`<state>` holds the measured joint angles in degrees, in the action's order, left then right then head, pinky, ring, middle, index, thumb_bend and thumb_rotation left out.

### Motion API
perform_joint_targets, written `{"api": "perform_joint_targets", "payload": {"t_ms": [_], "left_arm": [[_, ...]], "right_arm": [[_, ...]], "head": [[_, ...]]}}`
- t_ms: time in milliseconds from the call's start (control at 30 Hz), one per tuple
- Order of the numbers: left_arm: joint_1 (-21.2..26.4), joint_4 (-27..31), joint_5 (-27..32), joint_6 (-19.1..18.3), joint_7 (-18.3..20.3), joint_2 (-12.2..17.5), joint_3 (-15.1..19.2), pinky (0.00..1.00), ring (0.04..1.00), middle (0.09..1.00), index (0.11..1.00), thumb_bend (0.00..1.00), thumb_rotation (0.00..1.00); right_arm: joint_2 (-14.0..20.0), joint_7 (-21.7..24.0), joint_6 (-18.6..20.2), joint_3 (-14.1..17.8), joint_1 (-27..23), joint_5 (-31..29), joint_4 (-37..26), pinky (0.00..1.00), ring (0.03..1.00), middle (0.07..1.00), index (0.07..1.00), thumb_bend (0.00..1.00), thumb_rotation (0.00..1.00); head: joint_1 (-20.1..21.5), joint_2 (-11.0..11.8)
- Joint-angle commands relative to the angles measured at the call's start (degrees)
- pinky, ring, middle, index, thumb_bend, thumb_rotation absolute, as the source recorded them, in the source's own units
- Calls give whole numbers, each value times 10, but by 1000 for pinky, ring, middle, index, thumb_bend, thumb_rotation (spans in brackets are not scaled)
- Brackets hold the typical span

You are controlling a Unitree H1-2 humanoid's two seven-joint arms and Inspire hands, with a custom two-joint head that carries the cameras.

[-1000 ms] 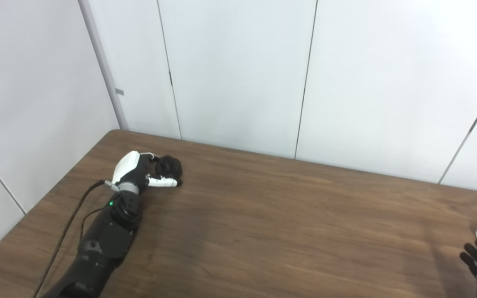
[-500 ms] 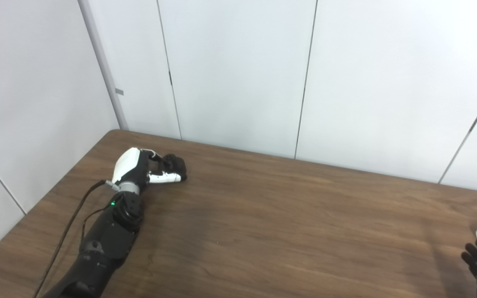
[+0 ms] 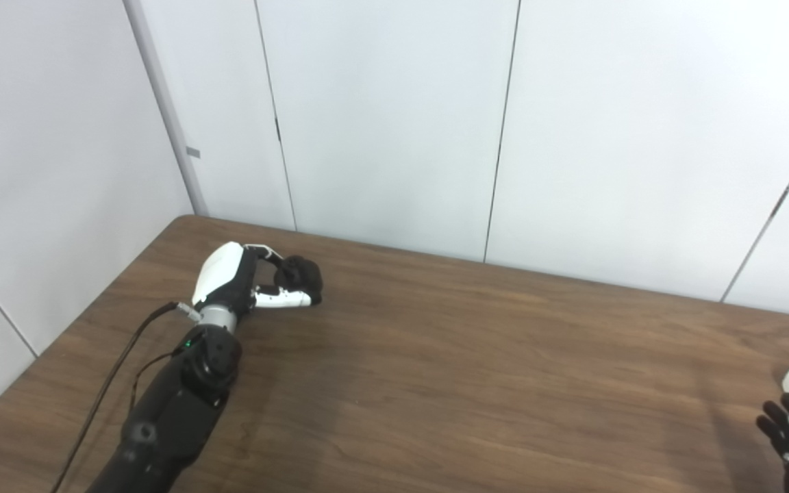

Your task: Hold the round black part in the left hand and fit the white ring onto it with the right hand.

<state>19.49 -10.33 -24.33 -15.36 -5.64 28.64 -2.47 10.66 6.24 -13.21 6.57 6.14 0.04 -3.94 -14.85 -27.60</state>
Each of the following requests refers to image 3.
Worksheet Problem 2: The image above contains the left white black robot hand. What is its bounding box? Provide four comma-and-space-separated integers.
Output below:
191, 241, 314, 318

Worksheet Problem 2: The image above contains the round black part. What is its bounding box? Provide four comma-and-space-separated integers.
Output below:
273, 255, 323, 307

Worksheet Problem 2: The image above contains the left arm thin black wire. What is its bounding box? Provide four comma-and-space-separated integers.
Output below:
127, 351, 184, 413

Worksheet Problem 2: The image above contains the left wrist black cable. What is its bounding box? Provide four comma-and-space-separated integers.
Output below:
49, 301, 201, 493

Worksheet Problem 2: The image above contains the grey wall corner post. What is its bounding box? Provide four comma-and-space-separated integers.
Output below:
123, 0, 209, 217

